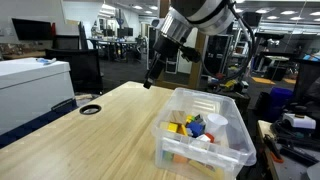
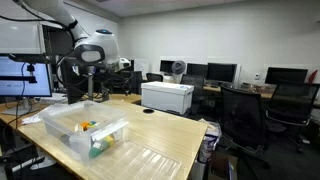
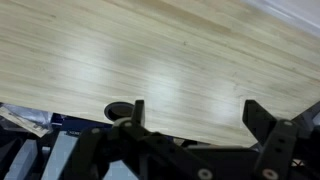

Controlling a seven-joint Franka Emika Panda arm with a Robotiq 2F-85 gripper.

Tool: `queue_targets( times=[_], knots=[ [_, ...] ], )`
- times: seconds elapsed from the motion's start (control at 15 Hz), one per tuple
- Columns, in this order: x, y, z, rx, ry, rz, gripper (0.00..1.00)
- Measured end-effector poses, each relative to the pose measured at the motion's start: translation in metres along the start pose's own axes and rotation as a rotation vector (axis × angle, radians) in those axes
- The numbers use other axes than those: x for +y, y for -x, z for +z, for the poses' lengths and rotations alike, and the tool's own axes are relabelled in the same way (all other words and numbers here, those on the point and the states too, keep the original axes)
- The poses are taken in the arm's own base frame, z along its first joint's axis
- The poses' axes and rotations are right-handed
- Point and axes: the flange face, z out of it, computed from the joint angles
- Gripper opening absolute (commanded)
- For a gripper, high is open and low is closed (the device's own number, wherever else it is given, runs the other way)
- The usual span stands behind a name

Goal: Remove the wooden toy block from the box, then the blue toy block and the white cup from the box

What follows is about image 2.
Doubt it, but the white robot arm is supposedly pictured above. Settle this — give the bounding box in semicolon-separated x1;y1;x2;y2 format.
12;0;131;73

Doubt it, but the black desk grommet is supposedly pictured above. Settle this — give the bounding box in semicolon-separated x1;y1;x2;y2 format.
143;109;154;114

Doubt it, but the left computer monitor lit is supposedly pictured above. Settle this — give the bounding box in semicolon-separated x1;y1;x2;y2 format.
0;53;54;116

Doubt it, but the pile of colourful toy blocks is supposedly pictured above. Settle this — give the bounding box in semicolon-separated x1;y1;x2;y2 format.
74;121;115;159

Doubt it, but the black monitor on back desk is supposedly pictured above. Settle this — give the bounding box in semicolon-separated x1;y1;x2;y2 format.
207;63;237;83

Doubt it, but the black monitor far right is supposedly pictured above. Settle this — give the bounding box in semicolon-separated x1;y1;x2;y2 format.
265;67;308;84

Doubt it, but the clear plastic bin lid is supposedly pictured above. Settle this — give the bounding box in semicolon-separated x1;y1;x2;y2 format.
94;141;181;180

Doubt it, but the black mesh office chair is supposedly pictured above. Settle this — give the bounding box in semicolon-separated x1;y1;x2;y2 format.
220;86;270;169

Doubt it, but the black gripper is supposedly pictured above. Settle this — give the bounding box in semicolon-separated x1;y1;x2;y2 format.
100;70;133;87

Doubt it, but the clear plastic bin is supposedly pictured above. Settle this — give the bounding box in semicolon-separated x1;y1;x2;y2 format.
39;101;129;164

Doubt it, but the brown cardboard box on floor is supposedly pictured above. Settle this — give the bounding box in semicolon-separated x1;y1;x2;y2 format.
208;151;238;180

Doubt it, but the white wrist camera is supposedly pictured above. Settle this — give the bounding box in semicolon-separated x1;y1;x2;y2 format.
119;58;131;69

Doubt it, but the black office chair right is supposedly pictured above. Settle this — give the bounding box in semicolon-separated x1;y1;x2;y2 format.
266;81;319;153

